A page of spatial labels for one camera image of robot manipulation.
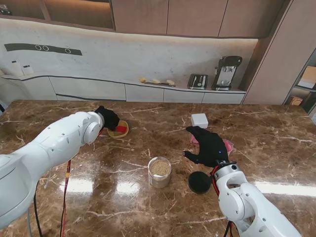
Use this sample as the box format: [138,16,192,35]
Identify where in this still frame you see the black wall panel with rings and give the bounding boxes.
[4,43,82,56]

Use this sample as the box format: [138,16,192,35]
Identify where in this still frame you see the red black right arm cables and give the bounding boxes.
[209,165,239,237]

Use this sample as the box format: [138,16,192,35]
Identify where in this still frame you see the orange printed box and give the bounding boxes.
[288,95,303,107]

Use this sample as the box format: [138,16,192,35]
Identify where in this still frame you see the dark wooden serving board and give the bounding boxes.
[144,81,176,88]

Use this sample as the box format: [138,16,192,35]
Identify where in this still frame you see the pale flat board on shelf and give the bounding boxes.
[297,66,316,89]

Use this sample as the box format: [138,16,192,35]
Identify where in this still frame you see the pink measuring cup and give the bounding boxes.
[222,138,234,157]

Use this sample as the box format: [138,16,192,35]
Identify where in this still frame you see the black toaster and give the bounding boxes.
[187,73,209,90]

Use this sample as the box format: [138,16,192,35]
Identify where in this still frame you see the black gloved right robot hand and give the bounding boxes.
[182,125,237,168]

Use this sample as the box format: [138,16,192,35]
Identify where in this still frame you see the yellow plastic bowl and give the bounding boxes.
[107,120,130,138]

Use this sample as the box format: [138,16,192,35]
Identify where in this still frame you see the black espresso machine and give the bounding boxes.
[211,55,243,91]

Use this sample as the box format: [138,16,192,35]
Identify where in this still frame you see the red black left arm cables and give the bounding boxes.
[33,130,103,237]

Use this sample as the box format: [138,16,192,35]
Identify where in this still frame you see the tall white bottle black cap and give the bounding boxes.
[10,60,23,77]

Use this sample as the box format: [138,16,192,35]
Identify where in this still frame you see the red black arm cables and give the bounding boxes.
[209,165,239,237]
[33,130,103,237]

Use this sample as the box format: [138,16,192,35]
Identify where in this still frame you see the pink container with white lid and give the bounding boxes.
[189,113,209,144]

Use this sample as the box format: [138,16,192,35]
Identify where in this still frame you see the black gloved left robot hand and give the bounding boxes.
[96,105,120,131]

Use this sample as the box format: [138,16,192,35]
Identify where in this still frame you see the wooden wall cabinets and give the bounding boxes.
[0,0,294,39]

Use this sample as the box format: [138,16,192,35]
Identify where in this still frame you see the clear glass grain jar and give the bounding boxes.
[148,156,171,189]

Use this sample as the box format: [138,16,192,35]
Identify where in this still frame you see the black round jar lid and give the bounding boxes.
[187,171,212,195]

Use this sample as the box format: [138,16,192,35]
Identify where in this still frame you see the white counter cabinet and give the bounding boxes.
[0,71,247,104]

